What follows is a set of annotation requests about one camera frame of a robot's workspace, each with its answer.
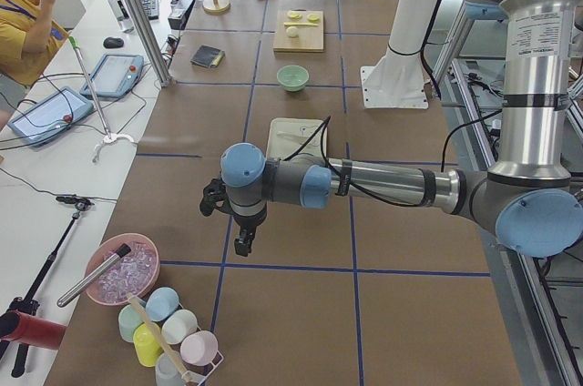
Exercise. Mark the yellow cup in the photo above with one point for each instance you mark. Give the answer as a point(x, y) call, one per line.
point(146, 346)

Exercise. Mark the red cylinder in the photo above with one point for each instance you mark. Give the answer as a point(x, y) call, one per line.
point(25, 328)

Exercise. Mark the pink cup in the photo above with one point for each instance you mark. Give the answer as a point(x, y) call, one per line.
point(199, 348)

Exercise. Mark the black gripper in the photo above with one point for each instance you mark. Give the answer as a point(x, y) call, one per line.
point(248, 222)

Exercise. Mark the wooden mug stand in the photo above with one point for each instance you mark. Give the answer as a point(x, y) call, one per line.
point(216, 7)

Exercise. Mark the white plastic spoon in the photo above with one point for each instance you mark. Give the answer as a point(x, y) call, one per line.
point(288, 135)

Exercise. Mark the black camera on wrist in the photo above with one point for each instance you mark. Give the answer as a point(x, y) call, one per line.
point(214, 197)

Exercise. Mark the green ceramic bowl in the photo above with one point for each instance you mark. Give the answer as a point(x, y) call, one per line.
point(292, 78)

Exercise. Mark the wooden cutting board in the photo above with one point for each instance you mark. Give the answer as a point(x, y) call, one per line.
point(310, 39)

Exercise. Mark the grey cup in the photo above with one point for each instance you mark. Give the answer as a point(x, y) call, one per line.
point(166, 373)

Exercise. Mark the wooden stick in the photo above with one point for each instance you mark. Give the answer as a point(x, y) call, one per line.
point(186, 375)

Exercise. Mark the white wire cup rack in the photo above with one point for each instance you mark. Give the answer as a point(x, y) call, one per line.
point(202, 373)

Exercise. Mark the black tripod stick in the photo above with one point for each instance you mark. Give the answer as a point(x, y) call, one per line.
point(28, 304)

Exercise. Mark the grey folded cloth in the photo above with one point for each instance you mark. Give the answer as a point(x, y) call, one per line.
point(207, 56)

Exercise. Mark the yellow plastic knife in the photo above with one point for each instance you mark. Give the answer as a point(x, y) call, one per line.
point(301, 24)

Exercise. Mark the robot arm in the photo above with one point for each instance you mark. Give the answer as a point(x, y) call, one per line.
point(523, 199)

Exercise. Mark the pale green cup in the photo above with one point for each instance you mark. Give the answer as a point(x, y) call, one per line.
point(128, 321)

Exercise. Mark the lemon slice stack near handle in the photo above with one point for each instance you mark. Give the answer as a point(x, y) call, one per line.
point(313, 18)

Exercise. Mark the light blue cup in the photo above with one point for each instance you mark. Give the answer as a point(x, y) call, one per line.
point(162, 302)

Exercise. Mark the silver reacher pole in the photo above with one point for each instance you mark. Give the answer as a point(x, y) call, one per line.
point(110, 137)

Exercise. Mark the white cup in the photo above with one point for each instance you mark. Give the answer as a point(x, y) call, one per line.
point(179, 325)

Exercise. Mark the black computer mouse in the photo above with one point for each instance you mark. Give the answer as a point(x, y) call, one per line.
point(113, 42)

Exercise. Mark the aluminium frame post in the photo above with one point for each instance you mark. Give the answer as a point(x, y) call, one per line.
point(149, 42)

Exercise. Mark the near teach pendant tablet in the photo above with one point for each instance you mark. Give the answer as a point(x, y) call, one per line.
point(51, 117)

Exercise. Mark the pink bowl of ice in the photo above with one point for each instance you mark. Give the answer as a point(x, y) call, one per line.
point(135, 273)

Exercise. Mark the water bottle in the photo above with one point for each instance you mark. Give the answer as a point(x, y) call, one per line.
point(121, 14)

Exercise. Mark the person in yellow shirt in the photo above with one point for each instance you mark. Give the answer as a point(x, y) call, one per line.
point(30, 38)

